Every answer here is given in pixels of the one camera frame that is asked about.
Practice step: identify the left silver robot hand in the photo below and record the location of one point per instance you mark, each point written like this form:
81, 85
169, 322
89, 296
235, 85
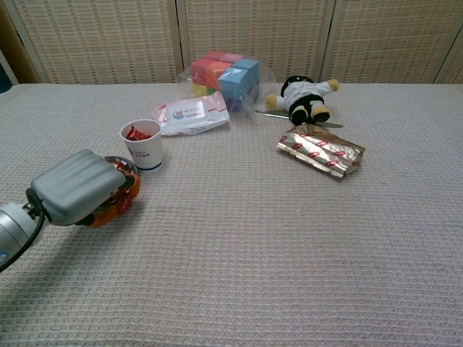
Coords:
76, 188

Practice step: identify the round metal plate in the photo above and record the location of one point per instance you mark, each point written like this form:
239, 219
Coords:
110, 158

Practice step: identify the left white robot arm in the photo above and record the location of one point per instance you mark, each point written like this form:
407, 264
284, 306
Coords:
14, 224

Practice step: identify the white paper cup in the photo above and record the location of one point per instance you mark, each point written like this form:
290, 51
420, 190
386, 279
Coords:
146, 155

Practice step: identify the white pink wet wipes pack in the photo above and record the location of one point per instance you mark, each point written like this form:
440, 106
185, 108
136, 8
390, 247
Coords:
195, 115

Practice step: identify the brown wooden board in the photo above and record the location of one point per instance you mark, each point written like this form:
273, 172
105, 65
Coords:
14, 54

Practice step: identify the woven folding screen panel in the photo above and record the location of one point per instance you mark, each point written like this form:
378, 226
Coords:
456, 72
390, 36
253, 29
101, 36

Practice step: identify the yellow cube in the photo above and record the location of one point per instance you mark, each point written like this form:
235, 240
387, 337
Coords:
199, 90

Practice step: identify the green cube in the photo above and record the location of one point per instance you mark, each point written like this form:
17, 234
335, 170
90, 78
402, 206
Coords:
211, 91

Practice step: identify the red cube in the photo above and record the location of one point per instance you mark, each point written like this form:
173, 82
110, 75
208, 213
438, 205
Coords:
202, 72
215, 55

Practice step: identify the purple cube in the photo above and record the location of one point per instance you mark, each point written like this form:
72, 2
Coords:
238, 105

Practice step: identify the orange cube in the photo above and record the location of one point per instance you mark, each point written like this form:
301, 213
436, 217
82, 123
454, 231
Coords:
218, 72

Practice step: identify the light blue cube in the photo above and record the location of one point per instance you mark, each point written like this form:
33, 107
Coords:
233, 85
247, 67

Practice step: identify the beige woven tablecloth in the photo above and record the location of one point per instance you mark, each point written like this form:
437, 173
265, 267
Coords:
253, 253

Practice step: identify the pink cube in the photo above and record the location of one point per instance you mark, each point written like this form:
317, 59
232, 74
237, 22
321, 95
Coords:
233, 58

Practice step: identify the silver table knife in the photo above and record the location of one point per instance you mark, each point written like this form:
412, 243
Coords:
271, 114

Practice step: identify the clear plastic bag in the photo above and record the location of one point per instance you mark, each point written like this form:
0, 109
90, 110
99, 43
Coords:
268, 81

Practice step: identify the black white plush doll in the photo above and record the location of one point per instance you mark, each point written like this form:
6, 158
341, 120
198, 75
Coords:
302, 95

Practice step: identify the gold foil snack pack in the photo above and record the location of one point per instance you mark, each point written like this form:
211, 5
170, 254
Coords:
318, 152

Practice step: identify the pale wooden frame bar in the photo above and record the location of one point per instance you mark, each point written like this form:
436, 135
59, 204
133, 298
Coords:
8, 70

